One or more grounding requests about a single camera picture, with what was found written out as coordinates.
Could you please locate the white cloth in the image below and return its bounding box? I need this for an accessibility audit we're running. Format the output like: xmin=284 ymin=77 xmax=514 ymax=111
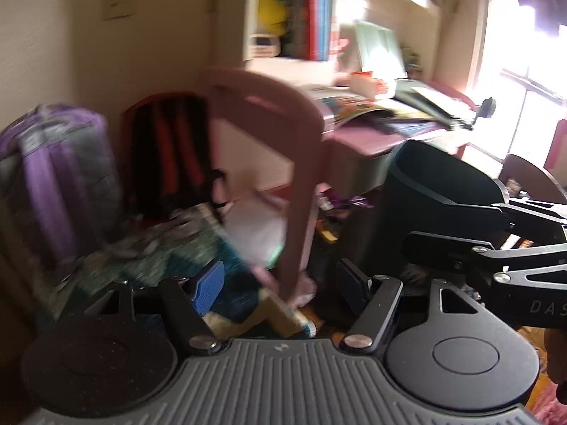
xmin=223 ymin=195 xmax=290 ymax=272

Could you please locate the open colourful magazine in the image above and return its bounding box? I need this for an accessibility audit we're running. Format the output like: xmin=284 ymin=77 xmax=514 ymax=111
xmin=305 ymin=89 xmax=402 ymax=122

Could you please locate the orange white tissue box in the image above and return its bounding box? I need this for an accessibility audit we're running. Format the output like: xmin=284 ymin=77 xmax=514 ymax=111
xmin=349 ymin=72 xmax=398 ymax=99

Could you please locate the yellow green plush toy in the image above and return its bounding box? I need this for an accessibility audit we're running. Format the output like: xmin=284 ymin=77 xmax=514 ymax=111
xmin=258 ymin=0 xmax=292 ymax=37

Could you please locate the white desk shelf unit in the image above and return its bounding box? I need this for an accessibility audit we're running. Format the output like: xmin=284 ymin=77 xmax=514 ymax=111
xmin=241 ymin=0 xmax=343 ymax=63

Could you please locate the dark teal trash bin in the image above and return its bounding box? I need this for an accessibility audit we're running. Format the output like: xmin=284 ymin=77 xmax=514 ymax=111
xmin=374 ymin=139 xmax=510 ymax=285

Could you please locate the dark wooden chair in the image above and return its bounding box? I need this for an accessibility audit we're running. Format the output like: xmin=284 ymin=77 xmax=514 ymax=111
xmin=498 ymin=153 xmax=567 ymax=214

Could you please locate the row of upright books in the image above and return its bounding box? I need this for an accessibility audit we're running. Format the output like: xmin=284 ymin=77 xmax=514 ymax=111
xmin=266 ymin=0 xmax=343 ymax=61

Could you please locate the grey green reading board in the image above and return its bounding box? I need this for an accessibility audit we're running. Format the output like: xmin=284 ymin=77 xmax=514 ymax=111
xmin=393 ymin=78 xmax=478 ymax=132

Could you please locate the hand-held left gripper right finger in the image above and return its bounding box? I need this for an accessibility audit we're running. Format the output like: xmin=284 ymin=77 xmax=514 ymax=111
xmin=337 ymin=260 xmax=486 ymax=354

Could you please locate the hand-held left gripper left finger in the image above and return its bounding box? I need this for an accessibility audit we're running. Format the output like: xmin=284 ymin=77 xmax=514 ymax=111
xmin=95 ymin=259 xmax=226 ymax=351

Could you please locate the pink desk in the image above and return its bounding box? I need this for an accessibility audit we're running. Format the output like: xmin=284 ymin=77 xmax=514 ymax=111
xmin=310 ymin=79 xmax=484 ymax=196

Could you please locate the grey clamp knob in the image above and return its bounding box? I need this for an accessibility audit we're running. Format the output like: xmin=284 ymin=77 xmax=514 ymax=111
xmin=470 ymin=96 xmax=498 ymax=131

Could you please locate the purple grey backpack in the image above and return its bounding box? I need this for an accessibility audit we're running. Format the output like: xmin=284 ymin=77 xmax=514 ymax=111
xmin=0 ymin=104 xmax=123 ymax=272

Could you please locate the black red backpack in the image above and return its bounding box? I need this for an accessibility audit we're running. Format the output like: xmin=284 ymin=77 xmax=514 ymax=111
xmin=122 ymin=92 xmax=228 ymax=223

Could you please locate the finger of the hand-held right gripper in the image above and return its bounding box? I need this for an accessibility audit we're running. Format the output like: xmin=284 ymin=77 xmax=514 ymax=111
xmin=436 ymin=198 xmax=567 ymax=234
xmin=403 ymin=230 xmax=567 ymax=276

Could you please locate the white kitchen timer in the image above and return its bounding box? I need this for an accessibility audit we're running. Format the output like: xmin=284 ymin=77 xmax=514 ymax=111
xmin=247 ymin=33 xmax=283 ymax=59

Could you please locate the pink chair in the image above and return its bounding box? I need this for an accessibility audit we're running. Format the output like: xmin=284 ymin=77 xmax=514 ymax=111
xmin=203 ymin=66 xmax=332 ymax=302

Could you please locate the green book stand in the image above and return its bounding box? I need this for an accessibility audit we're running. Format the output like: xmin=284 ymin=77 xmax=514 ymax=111
xmin=353 ymin=20 xmax=409 ymax=79

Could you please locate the patterned teal blanket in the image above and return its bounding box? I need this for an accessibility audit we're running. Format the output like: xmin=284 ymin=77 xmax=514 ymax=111
xmin=53 ymin=206 xmax=318 ymax=338

